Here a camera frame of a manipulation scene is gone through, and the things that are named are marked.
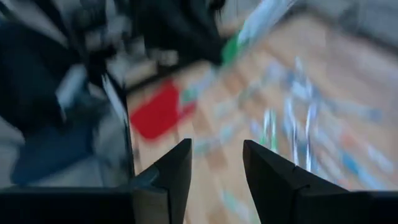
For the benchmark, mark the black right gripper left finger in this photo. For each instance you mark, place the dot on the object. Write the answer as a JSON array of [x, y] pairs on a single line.
[[161, 193]]

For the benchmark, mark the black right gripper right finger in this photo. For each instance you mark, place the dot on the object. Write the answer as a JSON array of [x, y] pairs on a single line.
[[280, 193]]

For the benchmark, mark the red cloth mat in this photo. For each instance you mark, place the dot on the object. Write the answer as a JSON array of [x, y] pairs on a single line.
[[155, 115]]

